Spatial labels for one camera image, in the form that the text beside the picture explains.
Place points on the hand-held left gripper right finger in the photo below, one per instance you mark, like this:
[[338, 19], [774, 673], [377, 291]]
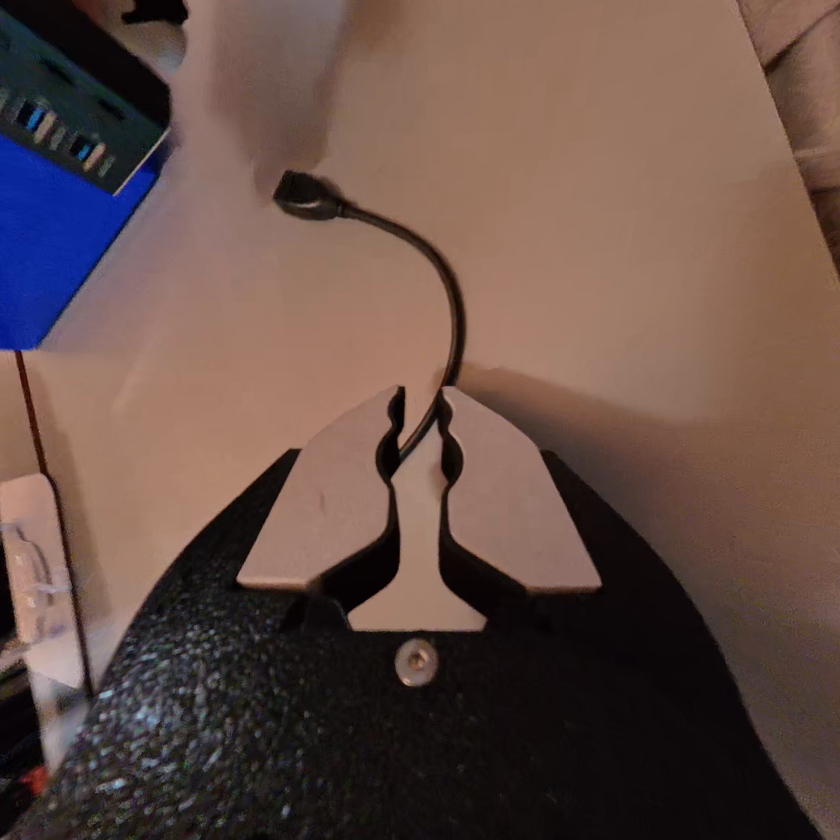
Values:
[[518, 518]]

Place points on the blue plastic bin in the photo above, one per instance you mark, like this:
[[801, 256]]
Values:
[[52, 262]]

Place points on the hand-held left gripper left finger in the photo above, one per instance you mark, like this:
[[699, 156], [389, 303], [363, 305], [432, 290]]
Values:
[[321, 518]]

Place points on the metallic black multiport USB hub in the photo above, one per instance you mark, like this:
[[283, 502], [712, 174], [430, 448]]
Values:
[[65, 85]]

